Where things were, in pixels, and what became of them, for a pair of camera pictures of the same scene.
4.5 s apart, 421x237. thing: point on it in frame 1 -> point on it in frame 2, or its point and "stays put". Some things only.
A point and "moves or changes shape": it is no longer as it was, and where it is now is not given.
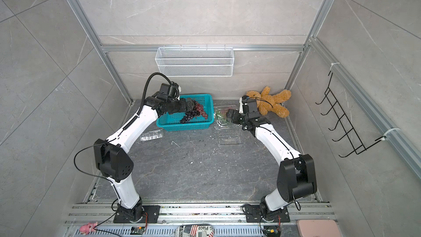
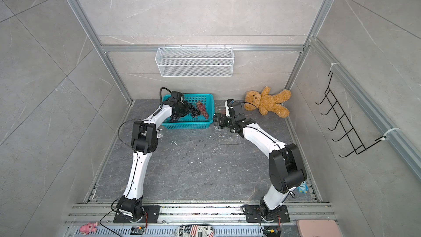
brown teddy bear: (267, 102) stays put
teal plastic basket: (171, 122) stays put
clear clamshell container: (230, 137) stays put
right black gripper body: (238, 118) -> (233, 123)
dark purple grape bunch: (191, 114) moves or changes shape
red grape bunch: (200, 108) stays put
